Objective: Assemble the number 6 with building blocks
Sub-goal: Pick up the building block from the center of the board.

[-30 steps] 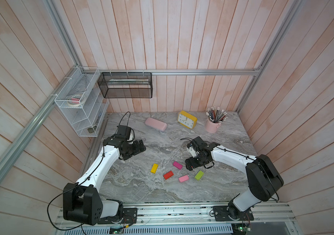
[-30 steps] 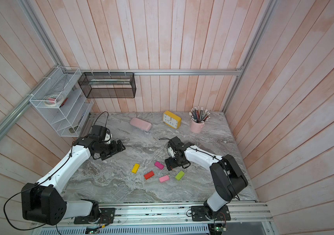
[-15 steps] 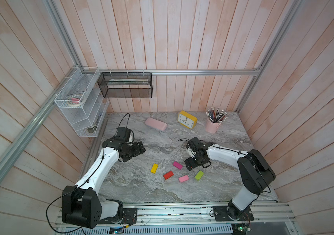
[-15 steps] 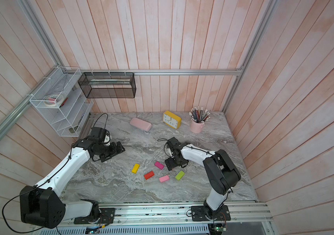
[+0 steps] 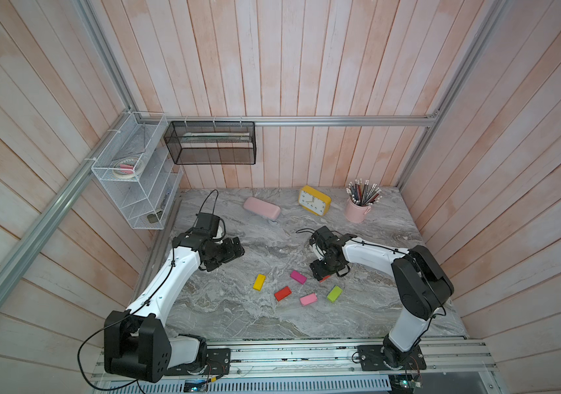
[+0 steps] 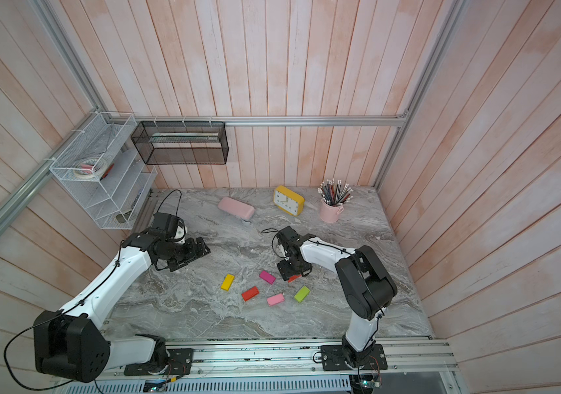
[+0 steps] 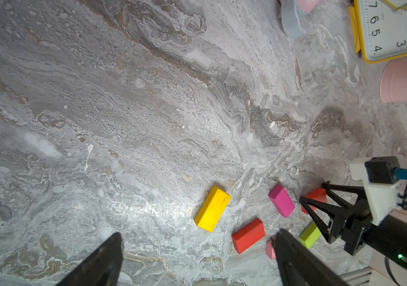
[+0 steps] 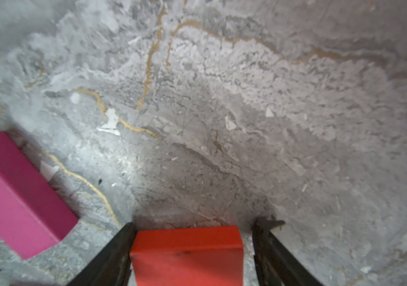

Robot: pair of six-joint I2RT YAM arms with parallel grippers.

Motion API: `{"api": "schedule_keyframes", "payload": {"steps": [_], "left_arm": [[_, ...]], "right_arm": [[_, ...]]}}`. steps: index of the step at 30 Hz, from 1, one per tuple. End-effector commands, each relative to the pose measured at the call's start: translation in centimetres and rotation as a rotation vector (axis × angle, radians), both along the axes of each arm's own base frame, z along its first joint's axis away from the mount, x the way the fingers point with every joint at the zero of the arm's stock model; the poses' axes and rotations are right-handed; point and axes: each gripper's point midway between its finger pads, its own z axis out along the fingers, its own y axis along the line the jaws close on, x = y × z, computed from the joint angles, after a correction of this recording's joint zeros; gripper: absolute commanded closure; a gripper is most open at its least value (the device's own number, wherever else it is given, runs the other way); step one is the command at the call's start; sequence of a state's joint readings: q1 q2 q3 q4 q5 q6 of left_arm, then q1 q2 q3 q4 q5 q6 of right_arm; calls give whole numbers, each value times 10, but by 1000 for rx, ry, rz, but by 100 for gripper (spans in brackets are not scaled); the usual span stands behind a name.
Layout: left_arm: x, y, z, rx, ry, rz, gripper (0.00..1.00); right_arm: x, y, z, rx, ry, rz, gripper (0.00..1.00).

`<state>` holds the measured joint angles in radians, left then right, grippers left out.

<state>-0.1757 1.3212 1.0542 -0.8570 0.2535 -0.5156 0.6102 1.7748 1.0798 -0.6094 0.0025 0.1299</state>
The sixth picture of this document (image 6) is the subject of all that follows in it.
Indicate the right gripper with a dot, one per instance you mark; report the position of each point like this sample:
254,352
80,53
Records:
285,272

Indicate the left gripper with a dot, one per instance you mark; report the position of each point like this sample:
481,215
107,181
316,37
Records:
192,254

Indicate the red block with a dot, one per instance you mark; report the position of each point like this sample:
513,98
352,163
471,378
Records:
250,294
293,278

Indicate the magenta block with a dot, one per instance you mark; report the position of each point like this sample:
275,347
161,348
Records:
267,277

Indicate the pink block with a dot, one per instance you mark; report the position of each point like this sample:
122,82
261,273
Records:
275,299

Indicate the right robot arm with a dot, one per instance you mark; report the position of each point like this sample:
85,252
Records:
368,288

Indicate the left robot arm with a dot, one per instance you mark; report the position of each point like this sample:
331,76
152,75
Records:
69,344

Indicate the green block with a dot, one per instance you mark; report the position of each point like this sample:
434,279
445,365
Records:
302,294

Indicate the yellow block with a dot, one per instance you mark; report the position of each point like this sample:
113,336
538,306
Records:
228,280

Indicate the pink pencil case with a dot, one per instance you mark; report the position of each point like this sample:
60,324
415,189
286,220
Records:
237,208

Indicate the pink pencil cup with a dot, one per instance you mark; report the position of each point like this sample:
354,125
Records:
330,213

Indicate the yellow alarm clock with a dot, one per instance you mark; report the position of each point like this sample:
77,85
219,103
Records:
288,200

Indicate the tape roll on shelf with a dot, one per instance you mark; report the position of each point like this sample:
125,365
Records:
90,168

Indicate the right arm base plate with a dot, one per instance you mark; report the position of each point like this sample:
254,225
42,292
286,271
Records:
345,358

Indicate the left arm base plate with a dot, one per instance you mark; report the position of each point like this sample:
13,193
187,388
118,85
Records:
170,362

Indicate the black mesh wall basket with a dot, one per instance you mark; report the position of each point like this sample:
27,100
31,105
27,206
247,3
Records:
181,142

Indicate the white wire shelf rack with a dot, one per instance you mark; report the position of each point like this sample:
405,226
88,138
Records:
116,200

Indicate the aluminium front rail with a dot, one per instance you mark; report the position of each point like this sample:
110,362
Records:
299,357

